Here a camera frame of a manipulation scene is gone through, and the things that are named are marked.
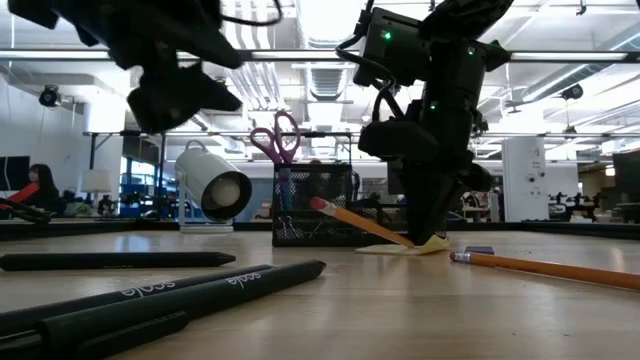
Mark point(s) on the black monitor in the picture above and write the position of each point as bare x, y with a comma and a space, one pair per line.
12, 172
627, 175

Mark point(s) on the silver ceiling duct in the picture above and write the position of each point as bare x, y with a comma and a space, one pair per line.
325, 75

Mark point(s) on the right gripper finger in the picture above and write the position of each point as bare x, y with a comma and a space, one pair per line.
456, 197
422, 210

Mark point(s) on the person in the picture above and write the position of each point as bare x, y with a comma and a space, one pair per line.
37, 192

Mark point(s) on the yellow sticky note pad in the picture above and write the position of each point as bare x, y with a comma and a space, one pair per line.
390, 249

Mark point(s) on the black horizontal rig bar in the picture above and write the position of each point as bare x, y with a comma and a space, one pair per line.
550, 56

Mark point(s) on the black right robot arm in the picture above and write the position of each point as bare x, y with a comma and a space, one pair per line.
445, 60

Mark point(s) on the black pen white scale print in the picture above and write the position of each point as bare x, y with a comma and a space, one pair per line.
200, 280
225, 295

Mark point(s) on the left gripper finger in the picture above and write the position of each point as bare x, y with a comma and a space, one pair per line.
210, 50
175, 100

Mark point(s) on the black ceiling spotlight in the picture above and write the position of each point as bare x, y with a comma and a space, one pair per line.
49, 96
572, 92

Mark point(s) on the plain black pen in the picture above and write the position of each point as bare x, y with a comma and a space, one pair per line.
115, 260

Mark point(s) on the white lamp shade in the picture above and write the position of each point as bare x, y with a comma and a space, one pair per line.
96, 181

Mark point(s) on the black mesh desk organizer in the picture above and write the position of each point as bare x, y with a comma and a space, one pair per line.
310, 220

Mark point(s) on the white pillar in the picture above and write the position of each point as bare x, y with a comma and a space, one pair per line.
522, 180

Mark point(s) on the blue eraser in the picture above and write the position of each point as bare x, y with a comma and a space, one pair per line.
479, 249

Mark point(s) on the black aluminium table frame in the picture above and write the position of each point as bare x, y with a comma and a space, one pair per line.
550, 227

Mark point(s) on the orange pencil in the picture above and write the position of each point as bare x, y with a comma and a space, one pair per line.
360, 222
550, 269

